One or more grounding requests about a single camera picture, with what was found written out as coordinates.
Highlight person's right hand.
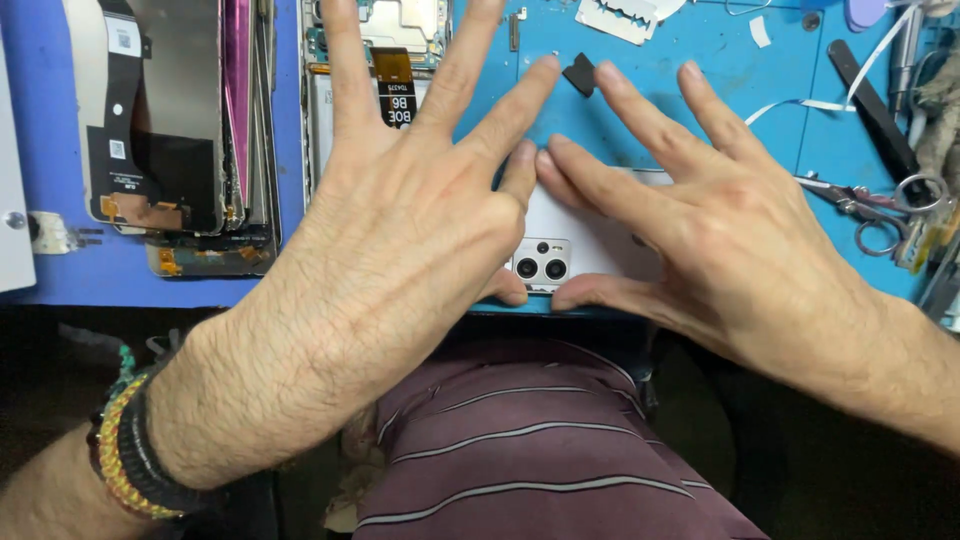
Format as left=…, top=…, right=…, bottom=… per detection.
left=534, top=61, right=886, bottom=389

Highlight person's left hand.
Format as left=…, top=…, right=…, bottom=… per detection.
left=191, top=0, right=562, bottom=489

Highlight white smartphone with camera block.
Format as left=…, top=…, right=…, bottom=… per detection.
left=504, top=166, right=676, bottom=295

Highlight small metal scissors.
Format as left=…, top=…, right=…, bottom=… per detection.
left=793, top=172, right=954, bottom=258

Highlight stack of phone display panels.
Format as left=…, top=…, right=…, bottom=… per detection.
left=146, top=0, right=283, bottom=279

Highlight teal silicone work mat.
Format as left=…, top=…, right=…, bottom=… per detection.
left=450, top=0, right=935, bottom=316

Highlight yellow tool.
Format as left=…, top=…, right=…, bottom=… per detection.
left=895, top=216, right=960, bottom=276

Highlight black flat spudger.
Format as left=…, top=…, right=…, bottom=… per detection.
left=826, top=39, right=921, bottom=187

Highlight opened phone with circuit board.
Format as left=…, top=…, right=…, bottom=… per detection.
left=300, top=0, right=456, bottom=205

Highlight pink phone back cover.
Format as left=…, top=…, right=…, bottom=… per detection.
left=222, top=0, right=253, bottom=210

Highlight white thin ribbon strip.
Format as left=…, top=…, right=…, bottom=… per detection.
left=744, top=3, right=921, bottom=127

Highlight small black plastic piece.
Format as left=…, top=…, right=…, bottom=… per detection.
left=561, top=52, right=598, bottom=99

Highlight dirty grey brush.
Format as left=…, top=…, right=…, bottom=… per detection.
left=913, top=66, right=960, bottom=198

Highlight maroon striped shirt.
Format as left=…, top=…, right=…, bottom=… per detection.
left=351, top=336, right=774, bottom=540

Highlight grey-backed phone display panel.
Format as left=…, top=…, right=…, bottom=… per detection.
left=63, top=0, right=226, bottom=235

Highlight razor blade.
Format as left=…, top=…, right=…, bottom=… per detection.
left=575, top=0, right=663, bottom=45

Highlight purple plastic pick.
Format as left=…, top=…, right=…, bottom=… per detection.
left=845, top=0, right=895, bottom=33

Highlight black wristband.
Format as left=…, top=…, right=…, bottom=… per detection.
left=112, top=366, right=220, bottom=520

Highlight small white plug adapter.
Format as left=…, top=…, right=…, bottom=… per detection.
left=28, top=212, right=105, bottom=256

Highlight white flat panel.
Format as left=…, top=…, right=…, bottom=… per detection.
left=0, top=30, right=37, bottom=294

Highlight silver metal tool handle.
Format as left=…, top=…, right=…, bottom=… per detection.
left=888, top=3, right=926, bottom=115

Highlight green braided bracelet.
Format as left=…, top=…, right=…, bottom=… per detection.
left=105, top=345, right=141, bottom=406

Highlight yellow braided bracelet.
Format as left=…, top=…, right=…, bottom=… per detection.
left=95, top=372, right=186, bottom=522

